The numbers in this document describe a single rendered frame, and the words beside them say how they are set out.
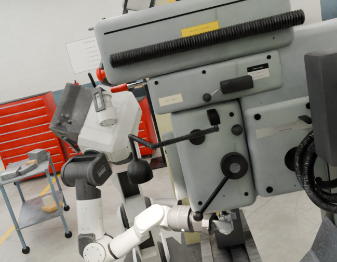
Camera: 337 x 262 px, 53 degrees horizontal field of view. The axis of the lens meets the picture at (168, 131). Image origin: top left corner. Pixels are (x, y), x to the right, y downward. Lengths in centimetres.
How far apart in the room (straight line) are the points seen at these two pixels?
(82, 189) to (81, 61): 921
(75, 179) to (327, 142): 87
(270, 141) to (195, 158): 20
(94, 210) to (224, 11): 79
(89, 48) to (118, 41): 944
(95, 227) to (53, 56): 951
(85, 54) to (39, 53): 136
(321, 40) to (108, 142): 77
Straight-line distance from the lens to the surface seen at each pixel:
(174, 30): 83
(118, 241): 124
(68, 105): 134
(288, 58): 89
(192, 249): 249
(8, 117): 630
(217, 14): 83
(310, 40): 90
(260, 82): 87
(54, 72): 1063
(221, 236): 150
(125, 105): 129
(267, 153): 91
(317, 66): 65
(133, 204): 169
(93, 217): 125
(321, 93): 65
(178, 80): 84
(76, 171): 125
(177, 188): 103
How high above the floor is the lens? 180
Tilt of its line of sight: 14 degrees down
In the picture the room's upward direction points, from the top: 13 degrees counter-clockwise
